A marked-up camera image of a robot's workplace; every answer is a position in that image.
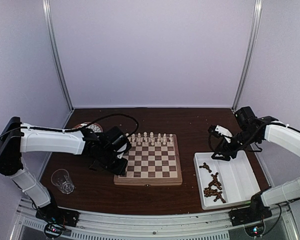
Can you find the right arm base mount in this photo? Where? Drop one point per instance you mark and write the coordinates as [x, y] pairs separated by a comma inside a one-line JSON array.
[[244, 216]]

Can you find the white plastic compartment tray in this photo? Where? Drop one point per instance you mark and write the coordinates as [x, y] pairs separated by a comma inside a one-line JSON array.
[[237, 177]]

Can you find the right aluminium frame post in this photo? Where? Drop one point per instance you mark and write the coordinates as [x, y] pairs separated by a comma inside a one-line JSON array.
[[254, 30]]

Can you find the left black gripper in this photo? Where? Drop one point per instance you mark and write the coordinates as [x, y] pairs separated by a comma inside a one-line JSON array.
[[119, 169]]

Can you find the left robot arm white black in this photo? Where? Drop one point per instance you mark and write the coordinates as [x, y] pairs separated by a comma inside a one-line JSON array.
[[18, 138]]

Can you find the patterned ceramic plate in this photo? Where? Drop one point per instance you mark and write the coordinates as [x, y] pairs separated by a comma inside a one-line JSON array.
[[95, 127]]

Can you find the wooden chess board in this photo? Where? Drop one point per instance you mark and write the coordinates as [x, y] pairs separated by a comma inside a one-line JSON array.
[[152, 166]]

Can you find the aluminium frame post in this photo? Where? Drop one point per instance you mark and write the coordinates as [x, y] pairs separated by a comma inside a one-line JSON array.
[[254, 30], [55, 53]]

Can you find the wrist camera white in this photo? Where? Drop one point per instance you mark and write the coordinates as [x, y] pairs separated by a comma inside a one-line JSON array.
[[120, 154], [219, 131]]

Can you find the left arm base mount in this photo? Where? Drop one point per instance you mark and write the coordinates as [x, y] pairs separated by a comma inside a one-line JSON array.
[[51, 213]]

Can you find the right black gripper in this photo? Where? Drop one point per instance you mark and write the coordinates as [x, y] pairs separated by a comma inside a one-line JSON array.
[[224, 148]]

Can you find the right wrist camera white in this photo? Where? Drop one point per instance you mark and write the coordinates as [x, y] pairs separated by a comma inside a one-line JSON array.
[[219, 131]]

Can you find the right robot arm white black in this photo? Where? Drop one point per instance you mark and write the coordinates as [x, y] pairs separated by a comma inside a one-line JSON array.
[[255, 130]]

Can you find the brown chess piece pile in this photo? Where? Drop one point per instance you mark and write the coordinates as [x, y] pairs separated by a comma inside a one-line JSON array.
[[214, 189]]

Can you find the left aluminium frame post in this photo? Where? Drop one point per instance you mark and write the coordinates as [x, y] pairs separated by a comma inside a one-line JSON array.
[[55, 53]]

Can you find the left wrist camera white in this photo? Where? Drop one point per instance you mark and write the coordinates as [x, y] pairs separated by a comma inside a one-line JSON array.
[[120, 154]]

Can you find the white chess pieces row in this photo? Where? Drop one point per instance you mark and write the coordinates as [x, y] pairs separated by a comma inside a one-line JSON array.
[[149, 139]]

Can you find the clear drinking glass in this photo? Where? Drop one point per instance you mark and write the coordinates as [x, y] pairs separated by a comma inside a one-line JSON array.
[[61, 179]]

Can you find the brown chess pieces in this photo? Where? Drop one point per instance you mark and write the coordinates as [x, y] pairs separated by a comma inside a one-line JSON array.
[[205, 166]]

